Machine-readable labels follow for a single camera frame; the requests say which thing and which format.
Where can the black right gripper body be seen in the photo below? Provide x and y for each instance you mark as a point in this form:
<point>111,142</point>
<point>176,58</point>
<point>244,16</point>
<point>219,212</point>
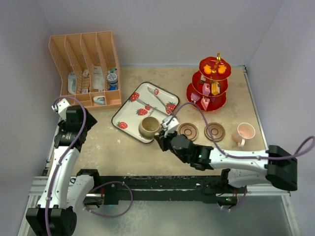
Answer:
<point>166,144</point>

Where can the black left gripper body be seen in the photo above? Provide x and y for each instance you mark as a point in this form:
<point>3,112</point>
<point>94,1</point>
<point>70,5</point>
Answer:
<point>90,122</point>

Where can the brown coaster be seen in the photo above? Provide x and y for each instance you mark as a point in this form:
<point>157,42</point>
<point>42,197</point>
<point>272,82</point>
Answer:
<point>214,131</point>
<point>189,130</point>

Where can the beige ceramic mug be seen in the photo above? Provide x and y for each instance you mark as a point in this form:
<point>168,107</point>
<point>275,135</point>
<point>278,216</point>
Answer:
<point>148,127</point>

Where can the coral toy cake slice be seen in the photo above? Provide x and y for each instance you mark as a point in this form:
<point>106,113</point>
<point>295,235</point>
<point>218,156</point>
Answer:
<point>205,102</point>

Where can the purple fuzzy sweet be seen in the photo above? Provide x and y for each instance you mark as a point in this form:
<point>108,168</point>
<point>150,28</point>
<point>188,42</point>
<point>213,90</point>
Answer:
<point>194,97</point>

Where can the white strawberry tray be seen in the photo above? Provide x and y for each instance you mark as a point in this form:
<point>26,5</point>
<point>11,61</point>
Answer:
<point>148,100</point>

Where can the clear plastic cup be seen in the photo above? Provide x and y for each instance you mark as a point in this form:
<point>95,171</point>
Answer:
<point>243,133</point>

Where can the pink toy cake slice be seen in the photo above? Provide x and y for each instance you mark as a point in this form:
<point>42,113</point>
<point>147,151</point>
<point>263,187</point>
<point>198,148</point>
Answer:
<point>206,89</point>

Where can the yellow toy cake slice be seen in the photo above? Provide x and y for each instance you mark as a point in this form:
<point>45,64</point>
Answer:
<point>215,88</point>

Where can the brown toy cake slice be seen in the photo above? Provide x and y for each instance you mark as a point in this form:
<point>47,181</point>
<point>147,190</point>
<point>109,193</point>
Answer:
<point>202,79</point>

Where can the orange fish cake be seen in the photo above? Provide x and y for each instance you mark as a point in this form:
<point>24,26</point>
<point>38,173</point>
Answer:
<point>207,69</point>
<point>221,69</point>

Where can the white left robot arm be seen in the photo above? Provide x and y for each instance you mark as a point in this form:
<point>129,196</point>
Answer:
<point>56,211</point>

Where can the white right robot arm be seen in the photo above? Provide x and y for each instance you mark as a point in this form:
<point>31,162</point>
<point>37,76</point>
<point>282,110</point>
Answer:
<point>263,167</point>

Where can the blue white pouch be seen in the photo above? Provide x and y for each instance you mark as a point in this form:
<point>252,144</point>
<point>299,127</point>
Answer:
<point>71,83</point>

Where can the white sachet packet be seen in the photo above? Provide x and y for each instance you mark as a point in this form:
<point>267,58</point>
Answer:
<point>98,78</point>

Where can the small boxed packets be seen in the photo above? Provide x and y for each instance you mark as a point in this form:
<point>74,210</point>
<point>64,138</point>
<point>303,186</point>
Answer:
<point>85,85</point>

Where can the red three-tier stand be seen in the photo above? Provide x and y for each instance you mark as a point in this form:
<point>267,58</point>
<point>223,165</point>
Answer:
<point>196,87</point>

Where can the blue white round tin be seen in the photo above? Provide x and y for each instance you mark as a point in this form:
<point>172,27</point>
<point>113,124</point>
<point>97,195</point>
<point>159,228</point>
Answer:
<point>112,78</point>

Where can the pink desk organizer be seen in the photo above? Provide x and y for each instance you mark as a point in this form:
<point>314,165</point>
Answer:
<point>89,68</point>

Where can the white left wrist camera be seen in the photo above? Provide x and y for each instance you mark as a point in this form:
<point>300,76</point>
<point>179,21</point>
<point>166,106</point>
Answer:
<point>61,107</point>

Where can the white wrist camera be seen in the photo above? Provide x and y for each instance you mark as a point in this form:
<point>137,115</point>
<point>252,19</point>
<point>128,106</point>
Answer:
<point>169,125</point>
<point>61,107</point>

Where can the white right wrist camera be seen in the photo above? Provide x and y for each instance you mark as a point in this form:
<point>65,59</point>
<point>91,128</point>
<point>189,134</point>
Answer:
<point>169,125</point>

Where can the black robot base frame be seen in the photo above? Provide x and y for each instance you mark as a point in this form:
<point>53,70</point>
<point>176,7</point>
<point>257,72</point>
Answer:
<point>206,189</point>

